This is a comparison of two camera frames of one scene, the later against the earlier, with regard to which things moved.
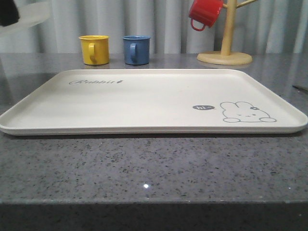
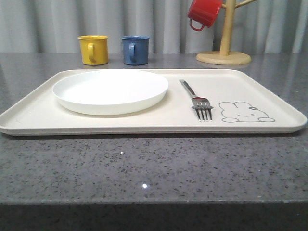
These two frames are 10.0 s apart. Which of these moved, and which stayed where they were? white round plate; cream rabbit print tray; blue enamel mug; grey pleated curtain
Moved: white round plate
Stayed: grey pleated curtain; blue enamel mug; cream rabbit print tray
